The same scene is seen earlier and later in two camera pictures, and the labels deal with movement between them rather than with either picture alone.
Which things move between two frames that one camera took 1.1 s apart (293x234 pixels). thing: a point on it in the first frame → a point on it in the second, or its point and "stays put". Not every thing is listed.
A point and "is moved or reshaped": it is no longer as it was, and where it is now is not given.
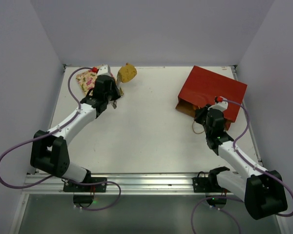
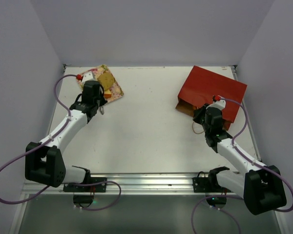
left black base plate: (97, 187) stays put
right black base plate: (207, 184) stays put
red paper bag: (201, 87) stays put
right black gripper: (200, 115) stays put
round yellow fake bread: (127, 72) is moved or reshaped
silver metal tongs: (119, 89) is moved or reshaped
